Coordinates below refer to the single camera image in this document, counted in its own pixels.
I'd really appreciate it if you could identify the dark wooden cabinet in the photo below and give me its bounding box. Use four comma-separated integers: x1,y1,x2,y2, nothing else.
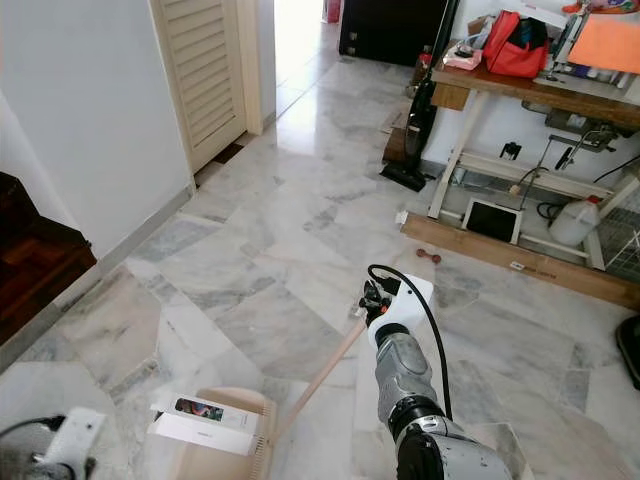
337,0,457,67

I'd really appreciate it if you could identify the white wire basket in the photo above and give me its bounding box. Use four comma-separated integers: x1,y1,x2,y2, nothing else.
593,203,640,278

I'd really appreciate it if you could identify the white plastic jug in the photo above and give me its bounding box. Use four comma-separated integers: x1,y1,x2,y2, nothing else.
547,194,602,249

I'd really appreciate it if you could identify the orange board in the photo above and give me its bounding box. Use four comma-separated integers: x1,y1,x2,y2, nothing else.
567,14,640,74

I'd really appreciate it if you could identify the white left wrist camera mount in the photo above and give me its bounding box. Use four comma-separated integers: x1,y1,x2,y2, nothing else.
48,406,118,480

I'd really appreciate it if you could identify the white flat cardboard box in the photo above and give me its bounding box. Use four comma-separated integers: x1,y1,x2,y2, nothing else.
149,394,258,457

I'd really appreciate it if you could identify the wooden white-legged work table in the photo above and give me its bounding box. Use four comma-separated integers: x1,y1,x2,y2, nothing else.
426,60,640,273

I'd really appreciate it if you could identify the black rounded object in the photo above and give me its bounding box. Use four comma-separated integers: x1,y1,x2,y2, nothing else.
616,314,640,392

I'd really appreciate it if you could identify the cream louvred door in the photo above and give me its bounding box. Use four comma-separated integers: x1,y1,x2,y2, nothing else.
149,0,249,174

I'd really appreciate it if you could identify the long wooden plank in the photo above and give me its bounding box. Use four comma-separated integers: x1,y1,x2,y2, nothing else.
399,211,640,310

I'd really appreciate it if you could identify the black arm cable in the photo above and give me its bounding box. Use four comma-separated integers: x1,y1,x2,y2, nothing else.
367,264,457,421
0,414,67,443

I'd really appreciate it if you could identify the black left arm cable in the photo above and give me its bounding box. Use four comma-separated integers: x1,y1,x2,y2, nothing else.
0,414,67,443

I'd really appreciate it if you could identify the beige long-handled dustpan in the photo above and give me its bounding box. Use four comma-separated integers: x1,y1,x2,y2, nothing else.
172,387,278,480

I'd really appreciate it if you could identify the white-framed black screen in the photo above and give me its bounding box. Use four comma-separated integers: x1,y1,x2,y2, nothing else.
461,197,524,246

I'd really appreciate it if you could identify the dark wooden staircase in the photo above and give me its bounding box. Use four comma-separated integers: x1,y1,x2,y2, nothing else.
0,172,98,347

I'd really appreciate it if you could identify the beige-handled wooden-stick broom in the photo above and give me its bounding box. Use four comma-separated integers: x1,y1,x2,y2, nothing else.
272,316,367,447

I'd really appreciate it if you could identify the brown cardboard box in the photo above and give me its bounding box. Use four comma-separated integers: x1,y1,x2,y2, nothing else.
381,100,411,163

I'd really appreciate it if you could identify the small pink box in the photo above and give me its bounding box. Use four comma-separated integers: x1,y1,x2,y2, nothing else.
442,44,484,72

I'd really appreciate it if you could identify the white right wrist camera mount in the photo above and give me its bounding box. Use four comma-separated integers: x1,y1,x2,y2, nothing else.
364,274,437,351

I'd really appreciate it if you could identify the black upright vacuum cleaner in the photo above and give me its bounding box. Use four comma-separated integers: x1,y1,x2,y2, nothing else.
379,0,462,192

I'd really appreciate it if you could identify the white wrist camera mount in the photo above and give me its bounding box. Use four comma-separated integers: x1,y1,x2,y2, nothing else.
364,274,437,351
48,406,118,480

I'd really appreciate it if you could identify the red bottle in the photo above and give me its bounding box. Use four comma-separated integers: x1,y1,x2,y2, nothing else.
413,44,434,88

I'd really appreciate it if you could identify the red bag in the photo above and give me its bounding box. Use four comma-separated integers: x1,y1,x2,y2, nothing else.
481,9,552,80

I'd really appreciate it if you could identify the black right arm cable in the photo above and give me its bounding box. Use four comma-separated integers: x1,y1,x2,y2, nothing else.
367,264,457,421

